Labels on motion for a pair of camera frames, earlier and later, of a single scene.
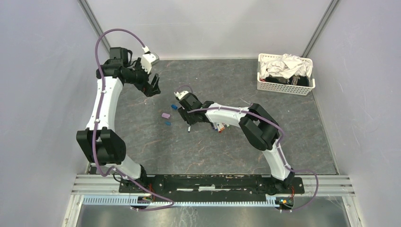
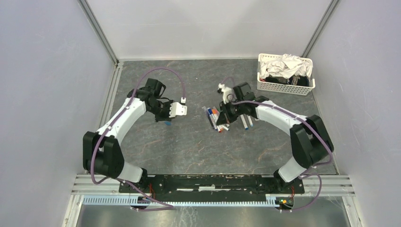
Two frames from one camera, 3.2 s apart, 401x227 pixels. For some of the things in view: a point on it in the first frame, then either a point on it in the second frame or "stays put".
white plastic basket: x=268 y=86 stays put
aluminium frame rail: x=328 y=185 stays put
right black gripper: x=184 y=113 → x=225 y=117
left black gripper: x=149 y=90 → x=166 y=117
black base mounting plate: x=208 y=185 stays put
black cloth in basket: x=295 y=80 stays put
